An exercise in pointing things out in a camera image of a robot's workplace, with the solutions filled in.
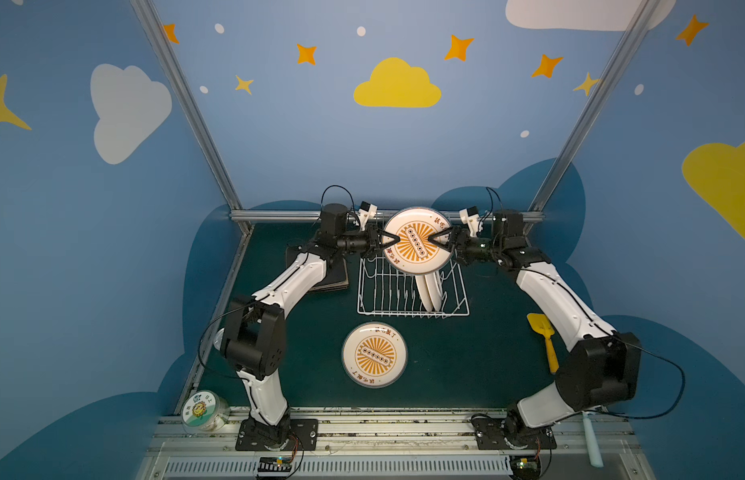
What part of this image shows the white round plate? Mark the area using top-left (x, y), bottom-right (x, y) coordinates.
top-left (342, 322), bottom-right (409, 389)
top-left (425, 271), bottom-right (444, 312)
top-left (384, 207), bottom-right (451, 275)
top-left (415, 274), bottom-right (434, 312)

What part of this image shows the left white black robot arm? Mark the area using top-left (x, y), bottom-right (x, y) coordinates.
top-left (216, 202), bottom-right (399, 430)

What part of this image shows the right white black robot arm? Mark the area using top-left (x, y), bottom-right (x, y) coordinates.
top-left (429, 210), bottom-right (641, 443)

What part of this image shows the yellow toy spatula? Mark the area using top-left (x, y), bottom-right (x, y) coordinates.
top-left (527, 313), bottom-right (560, 374)

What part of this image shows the right small circuit board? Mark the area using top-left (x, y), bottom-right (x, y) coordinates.
top-left (510, 457), bottom-right (542, 480)

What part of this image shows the small circuit board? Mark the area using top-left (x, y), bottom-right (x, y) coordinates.
top-left (256, 457), bottom-right (296, 479)
top-left (510, 457), bottom-right (542, 480)

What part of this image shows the round clear lidded container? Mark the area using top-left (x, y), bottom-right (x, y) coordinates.
top-left (182, 390), bottom-right (230, 432)

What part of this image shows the left small circuit board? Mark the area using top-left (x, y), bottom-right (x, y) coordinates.
top-left (256, 457), bottom-right (296, 479)

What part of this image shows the light blue toy spatula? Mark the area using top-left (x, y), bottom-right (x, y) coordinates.
top-left (582, 412), bottom-right (605, 469)

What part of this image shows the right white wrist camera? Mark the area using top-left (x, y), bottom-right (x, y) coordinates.
top-left (460, 206), bottom-right (483, 238)

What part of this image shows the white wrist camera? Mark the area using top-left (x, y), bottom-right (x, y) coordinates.
top-left (460, 206), bottom-right (483, 238)
top-left (356, 201), bottom-right (378, 231)

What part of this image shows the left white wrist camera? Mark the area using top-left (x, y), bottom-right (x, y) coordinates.
top-left (356, 201), bottom-right (378, 231)

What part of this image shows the white wire dish rack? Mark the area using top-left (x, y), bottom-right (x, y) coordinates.
top-left (356, 255), bottom-right (471, 318)

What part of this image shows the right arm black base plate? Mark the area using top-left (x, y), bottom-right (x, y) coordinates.
top-left (470, 415), bottom-right (558, 450)

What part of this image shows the aluminium rail base frame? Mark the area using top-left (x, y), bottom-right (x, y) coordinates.
top-left (136, 407), bottom-right (655, 479)

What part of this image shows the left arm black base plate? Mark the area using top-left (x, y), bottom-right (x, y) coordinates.
top-left (234, 419), bottom-right (318, 452)

